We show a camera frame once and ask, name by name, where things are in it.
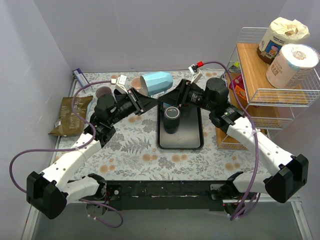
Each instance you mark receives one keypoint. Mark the dark blue mug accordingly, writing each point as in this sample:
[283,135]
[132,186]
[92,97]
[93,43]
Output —
[118,95]

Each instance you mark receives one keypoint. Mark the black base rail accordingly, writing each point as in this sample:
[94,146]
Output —
[166,195]

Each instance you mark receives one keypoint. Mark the floral table mat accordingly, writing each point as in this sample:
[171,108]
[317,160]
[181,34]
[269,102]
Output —
[133,154]

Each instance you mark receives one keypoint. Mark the light blue faceted mug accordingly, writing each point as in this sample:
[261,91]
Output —
[155,82]

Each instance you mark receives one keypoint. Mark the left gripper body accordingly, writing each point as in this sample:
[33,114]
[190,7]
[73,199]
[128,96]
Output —
[136,100]

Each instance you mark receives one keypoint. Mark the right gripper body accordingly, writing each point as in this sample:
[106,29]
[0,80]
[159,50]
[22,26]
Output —
[183,92]

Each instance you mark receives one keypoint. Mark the brown snack bag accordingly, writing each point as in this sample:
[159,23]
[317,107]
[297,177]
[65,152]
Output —
[68,124]

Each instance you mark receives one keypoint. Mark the brown printed toilet roll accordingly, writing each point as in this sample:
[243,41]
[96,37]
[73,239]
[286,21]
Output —
[281,31]

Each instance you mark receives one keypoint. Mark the purple mug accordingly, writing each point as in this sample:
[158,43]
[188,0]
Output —
[103,91]

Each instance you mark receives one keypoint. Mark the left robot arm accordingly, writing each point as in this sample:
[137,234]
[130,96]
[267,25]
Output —
[52,190]

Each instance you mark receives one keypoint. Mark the pink orange box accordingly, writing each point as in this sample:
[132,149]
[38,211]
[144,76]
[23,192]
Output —
[237,87]

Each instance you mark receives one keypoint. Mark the black tray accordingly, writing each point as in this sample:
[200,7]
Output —
[189,134]

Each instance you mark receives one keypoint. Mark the small purple white box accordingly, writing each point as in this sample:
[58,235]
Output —
[80,77]

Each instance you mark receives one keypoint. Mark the wrapped white toilet roll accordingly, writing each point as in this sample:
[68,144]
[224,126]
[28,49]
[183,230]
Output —
[292,64]

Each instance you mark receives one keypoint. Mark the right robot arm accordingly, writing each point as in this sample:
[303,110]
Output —
[286,173]

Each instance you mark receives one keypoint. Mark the pink mug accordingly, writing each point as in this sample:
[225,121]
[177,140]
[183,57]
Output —
[139,85]

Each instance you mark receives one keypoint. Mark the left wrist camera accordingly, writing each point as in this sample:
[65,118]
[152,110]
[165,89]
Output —
[120,83]

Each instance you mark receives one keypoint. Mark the dark grey mug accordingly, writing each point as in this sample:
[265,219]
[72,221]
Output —
[171,119]

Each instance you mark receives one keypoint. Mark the wire wooden shelf rack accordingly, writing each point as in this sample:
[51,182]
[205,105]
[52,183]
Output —
[272,109]

